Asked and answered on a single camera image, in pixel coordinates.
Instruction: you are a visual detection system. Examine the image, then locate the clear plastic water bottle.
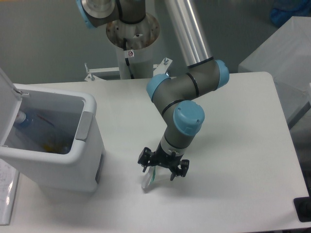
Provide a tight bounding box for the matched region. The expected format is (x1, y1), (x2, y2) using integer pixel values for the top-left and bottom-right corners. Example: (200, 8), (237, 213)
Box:
(14, 110), (58, 138)

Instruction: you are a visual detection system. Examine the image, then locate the black cable on pedestal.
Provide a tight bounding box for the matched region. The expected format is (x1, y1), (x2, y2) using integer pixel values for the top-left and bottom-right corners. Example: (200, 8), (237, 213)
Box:
(122, 37), (135, 80)

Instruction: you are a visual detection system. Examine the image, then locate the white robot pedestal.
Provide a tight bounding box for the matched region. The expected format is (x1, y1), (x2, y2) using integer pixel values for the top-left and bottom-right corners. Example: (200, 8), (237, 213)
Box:
(106, 13), (160, 80)

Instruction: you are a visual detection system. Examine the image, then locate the white trash can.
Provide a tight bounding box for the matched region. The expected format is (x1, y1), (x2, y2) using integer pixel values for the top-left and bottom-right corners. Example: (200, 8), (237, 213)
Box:
(0, 83), (104, 192)

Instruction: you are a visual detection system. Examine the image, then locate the black object at table edge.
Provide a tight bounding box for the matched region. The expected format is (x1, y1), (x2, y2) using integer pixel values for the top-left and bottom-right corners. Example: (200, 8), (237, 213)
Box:
(294, 197), (311, 222)

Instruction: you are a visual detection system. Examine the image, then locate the yellow trash in can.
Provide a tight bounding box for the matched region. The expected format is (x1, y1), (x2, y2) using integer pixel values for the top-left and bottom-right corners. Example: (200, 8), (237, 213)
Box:
(42, 141), (70, 154)

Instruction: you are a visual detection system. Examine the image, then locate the white mounting bracket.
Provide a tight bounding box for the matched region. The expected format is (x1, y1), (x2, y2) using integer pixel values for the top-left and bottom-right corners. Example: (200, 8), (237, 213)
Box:
(85, 57), (173, 82)

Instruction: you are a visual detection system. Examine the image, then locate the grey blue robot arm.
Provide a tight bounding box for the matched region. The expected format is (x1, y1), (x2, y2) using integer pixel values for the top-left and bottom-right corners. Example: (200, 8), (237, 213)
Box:
(76, 0), (229, 187)

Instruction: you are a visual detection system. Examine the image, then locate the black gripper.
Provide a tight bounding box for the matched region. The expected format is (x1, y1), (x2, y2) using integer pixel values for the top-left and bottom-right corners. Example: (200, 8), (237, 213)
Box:
(138, 143), (190, 181)

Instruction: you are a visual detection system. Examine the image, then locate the blue plastic bag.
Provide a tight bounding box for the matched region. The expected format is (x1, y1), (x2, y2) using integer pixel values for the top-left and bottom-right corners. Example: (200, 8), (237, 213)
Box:
(269, 0), (311, 27)

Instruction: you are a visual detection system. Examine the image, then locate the white plastic wrapper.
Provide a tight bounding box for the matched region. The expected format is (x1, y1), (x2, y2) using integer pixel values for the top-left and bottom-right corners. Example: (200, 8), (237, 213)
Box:
(141, 166), (171, 190)

